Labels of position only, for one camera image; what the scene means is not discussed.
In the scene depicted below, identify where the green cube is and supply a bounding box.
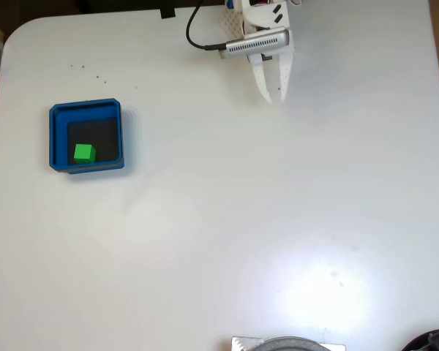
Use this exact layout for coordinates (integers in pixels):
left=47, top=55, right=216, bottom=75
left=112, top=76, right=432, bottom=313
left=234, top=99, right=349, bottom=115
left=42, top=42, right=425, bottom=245
left=73, top=143, right=97, bottom=165

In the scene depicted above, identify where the blue box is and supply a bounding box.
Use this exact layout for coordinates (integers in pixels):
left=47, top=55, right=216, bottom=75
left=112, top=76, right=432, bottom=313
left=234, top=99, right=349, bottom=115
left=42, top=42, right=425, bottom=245
left=48, top=97, right=126, bottom=176

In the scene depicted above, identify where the grey round disc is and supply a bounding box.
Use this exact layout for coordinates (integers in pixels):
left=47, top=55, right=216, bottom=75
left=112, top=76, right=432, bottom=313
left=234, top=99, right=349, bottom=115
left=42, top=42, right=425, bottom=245
left=258, top=336, right=332, bottom=351

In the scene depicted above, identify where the black object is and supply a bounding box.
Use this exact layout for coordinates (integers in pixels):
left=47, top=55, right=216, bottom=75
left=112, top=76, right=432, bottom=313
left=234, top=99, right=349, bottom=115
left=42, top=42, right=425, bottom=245
left=402, top=324, right=439, bottom=351

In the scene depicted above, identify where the silver camera box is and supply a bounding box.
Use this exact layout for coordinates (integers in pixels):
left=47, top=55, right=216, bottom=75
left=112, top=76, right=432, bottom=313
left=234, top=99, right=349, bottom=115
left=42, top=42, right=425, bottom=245
left=218, top=28, right=291, bottom=61

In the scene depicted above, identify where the silver metal bracket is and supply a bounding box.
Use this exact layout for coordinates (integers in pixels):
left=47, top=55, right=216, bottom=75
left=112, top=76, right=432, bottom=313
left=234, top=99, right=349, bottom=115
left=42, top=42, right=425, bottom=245
left=230, top=335, right=347, bottom=351

